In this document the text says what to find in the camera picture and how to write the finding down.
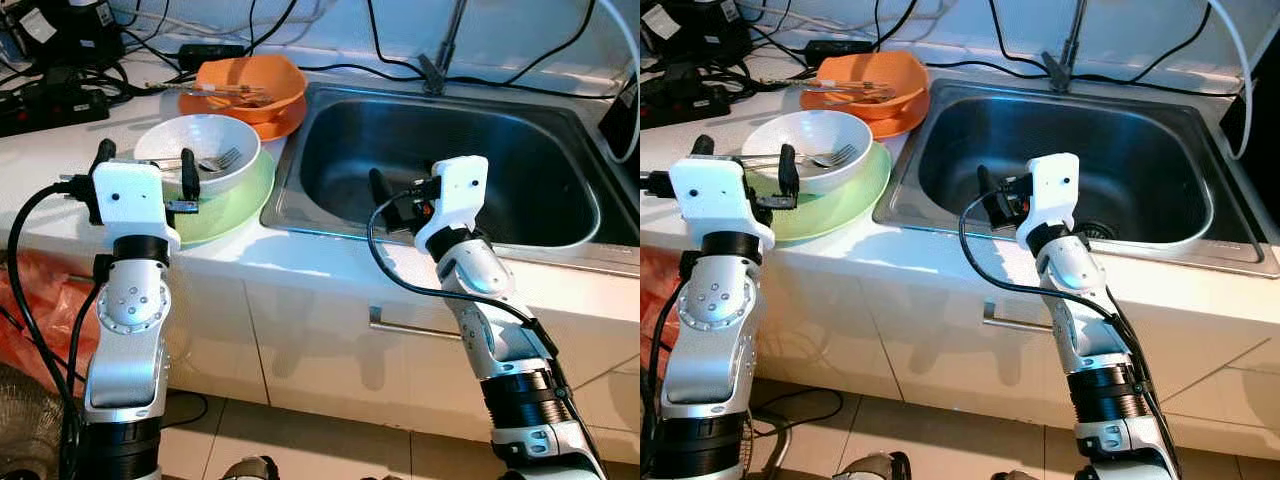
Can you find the black power strip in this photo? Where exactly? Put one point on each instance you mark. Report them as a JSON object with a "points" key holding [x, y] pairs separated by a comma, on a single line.
{"points": [[680, 100], [50, 107]]}

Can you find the black electronics box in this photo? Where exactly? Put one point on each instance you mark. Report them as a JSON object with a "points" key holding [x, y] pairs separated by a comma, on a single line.
{"points": [[70, 35], [695, 30]]}

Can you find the orange plate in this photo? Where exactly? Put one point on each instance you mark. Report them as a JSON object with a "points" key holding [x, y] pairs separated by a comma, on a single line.
{"points": [[912, 122], [292, 126]]}

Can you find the white bowl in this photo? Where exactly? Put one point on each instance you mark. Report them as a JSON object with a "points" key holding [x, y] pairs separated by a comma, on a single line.
{"points": [[810, 128], [200, 133]]}

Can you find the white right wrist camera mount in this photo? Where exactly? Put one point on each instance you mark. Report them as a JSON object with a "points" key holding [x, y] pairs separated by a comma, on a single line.
{"points": [[1055, 195], [455, 195]]}

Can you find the stainless steel sink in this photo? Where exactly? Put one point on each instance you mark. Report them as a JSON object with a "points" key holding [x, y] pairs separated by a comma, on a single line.
{"points": [[520, 150], [1150, 150]]}

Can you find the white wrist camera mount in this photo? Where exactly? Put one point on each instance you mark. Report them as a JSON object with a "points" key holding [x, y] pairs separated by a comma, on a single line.
{"points": [[455, 195], [710, 200], [130, 200], [1055, 195]]}

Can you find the sink drain strainer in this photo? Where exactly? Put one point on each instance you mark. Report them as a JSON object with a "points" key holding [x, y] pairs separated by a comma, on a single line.
{"points": [[1096, 230]]}

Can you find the robot right leg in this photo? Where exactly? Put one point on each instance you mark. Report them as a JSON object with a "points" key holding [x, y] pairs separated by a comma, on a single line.
{"points": [[1015, 476]]}

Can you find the black power adapter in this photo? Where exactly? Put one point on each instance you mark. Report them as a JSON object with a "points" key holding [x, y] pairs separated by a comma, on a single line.
{"points": [[210, 55], [835, 51]]}

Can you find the black rectangular object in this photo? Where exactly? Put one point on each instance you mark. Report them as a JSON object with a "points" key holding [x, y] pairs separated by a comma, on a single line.
{"points": [[1255, 130], [620, 115]]}

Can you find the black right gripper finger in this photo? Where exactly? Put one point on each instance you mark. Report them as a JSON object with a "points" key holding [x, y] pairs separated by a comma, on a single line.
{"points": [[382, 192], [990, 190]]}

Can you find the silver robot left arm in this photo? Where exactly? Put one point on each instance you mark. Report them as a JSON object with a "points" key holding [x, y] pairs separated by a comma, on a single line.
{"points": [[125, 350], [710, 350]]}

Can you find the floor fan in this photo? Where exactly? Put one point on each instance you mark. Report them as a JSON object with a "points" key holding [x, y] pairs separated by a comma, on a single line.
{"points": [[25, 420]]}

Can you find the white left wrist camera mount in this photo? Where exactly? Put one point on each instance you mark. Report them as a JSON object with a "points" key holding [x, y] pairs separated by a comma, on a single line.
{"points": [[710, 200], [130, 200]]}

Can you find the green plate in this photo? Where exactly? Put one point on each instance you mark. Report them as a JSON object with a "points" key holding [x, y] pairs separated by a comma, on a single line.
{"points": [[240, 212], [850, 207]]}

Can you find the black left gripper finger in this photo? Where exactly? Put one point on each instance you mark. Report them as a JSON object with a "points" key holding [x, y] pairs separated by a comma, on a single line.
{"points": [[703, 146], [788, 170], [103, 153], [190, 175]]}

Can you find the long silver utensil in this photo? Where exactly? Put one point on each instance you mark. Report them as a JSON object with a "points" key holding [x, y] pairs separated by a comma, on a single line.
{"points": [[850, 90], [235, 94]]}

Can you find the orange plastic bag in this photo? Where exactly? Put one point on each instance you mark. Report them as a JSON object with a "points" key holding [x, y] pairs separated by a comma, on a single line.
{"points": [[655, 300], [40, 320]]}

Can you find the orange bowl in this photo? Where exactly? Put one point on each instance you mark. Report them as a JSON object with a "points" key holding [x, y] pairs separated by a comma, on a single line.
{"points": [[880, 65], [260, 70]]}

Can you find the metal faucet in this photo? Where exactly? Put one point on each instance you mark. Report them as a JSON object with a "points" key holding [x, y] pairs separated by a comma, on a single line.
{"points": [[445, 40], [1072, 40]]}

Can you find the white kitchen cabinet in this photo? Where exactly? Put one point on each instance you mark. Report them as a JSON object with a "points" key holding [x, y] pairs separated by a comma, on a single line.
{"points": [[300, 350], [900, 340]]}

